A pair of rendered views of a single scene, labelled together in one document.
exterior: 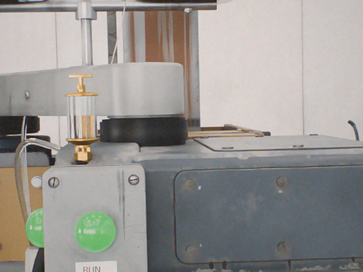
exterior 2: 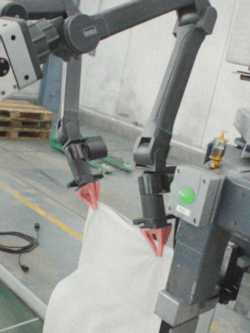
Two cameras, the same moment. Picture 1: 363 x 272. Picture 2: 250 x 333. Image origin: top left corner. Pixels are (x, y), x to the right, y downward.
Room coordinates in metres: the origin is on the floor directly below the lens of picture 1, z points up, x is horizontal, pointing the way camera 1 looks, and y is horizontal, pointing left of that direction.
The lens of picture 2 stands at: (-0.10, -0.42, 1.51)
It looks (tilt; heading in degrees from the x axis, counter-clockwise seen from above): 14 degrees down; 48
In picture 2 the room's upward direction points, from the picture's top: 11 degrees clockwise
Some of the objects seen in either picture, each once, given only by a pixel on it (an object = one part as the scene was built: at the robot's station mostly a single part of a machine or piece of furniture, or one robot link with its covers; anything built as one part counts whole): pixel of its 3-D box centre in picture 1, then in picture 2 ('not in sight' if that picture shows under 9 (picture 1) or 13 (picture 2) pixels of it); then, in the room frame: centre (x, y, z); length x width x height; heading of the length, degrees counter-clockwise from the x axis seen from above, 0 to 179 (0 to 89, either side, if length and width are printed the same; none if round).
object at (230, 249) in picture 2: not in sight; (226, 272); (0.75, 0.09, 1.08); 0.03 x 0.01 x 0.13; 4
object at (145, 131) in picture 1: (143, 130); not in sight; (0.72, 0.04, 1.35); 0.09 x 0.09 x 0.03
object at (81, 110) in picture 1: (81, 117); (219, 148); (0.59, 0.08, 1.37); 0.03 x 0.02 x 0.03; 94
